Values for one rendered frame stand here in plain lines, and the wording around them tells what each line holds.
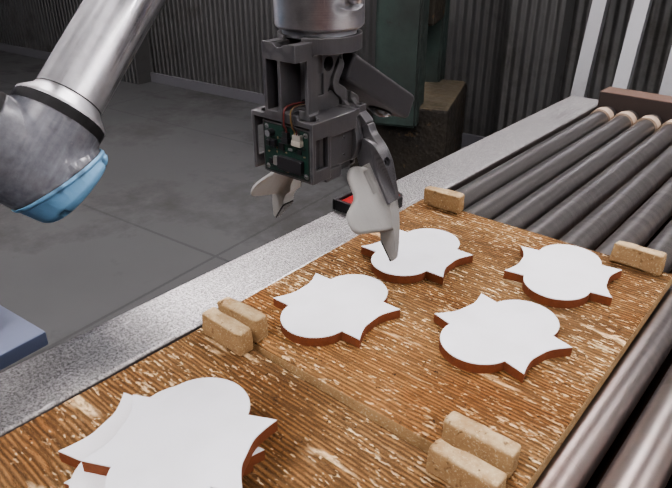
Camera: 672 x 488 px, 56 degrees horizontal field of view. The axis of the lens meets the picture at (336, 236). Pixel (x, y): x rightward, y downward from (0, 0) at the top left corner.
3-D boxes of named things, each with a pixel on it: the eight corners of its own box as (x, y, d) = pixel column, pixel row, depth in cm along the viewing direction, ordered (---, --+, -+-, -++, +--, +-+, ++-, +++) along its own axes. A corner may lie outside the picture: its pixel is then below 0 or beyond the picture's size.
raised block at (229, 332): (201, 334, 64) (199, 311, 63) (216, 326, 65) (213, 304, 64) (240, 358, 60) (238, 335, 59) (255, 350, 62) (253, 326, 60)
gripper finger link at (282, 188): (227, 209, 64) (260, 150, 58) (268, 191, 68) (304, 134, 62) (245, 232, 64) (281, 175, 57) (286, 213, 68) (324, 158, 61)
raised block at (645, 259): (607, 261, 77) (611, 242, 76) (612, 256, 78) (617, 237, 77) (659, 277, 74) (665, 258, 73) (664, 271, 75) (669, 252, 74)
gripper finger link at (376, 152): (363, 216, 58) (321, 131, 58) (375, 210, 59) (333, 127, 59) (399, 199, 55) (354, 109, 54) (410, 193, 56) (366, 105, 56)
